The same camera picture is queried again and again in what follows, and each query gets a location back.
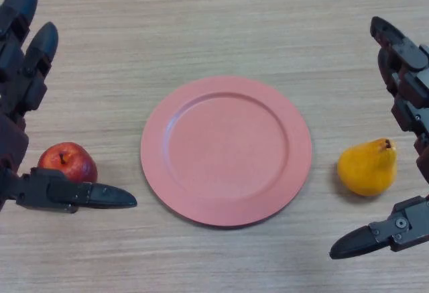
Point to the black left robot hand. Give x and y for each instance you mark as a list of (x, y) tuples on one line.
[(13, 138)]

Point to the yellow pear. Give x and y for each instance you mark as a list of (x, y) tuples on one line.
[(365, 170)]

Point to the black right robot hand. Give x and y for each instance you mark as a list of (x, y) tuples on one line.
[(412, 71)]

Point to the red apple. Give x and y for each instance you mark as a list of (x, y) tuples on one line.
[(72, 160)]

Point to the pink round plate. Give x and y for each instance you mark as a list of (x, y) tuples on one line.
[(226, 152)]

